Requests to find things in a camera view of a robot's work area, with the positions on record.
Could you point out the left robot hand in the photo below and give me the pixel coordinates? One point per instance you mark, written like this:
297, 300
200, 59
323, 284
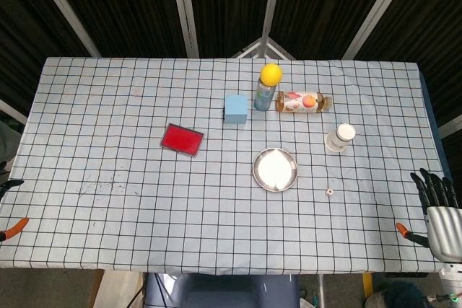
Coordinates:
12, 183

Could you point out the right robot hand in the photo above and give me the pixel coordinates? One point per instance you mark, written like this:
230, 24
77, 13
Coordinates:
445, 230

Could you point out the white die with red pip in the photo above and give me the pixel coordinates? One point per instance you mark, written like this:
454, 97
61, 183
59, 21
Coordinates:
328, 192

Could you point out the white paper cup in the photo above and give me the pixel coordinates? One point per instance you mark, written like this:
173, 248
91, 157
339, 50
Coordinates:
339, 140

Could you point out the round steel plate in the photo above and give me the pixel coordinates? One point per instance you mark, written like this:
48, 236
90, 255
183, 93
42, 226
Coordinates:
275, 170

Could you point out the yellow strip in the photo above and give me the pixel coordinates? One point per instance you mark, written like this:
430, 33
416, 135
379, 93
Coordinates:
367, 284

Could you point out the checked light blue tablecloth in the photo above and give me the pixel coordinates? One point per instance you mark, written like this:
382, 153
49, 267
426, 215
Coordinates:
108, 124

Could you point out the thin metal rod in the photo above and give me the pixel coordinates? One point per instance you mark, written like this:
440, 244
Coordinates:
322, 291

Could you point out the beige cardboard sheet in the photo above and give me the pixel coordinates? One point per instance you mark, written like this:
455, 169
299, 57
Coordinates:
117, 290

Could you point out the red ink pad case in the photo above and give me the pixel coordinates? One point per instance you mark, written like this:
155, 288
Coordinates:
181, 140

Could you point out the peach tea bottle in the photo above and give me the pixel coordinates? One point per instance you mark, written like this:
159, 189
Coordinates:
301, 102

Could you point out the dark blue robot torso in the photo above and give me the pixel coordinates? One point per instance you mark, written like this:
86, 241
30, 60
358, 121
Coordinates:
223, 291

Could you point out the yellow ball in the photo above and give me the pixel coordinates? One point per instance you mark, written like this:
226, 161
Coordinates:
271, 74

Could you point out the light blue foam cube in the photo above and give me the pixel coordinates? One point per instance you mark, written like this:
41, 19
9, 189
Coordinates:
235, 109

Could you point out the white metal frame post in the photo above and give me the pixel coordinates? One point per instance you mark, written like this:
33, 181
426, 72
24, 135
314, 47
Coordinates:
185, 8
379, 8
451, 126
63, 6
12, 110
270, 5

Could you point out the white triangular frame brace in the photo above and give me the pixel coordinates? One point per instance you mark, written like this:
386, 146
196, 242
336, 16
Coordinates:
265, 46

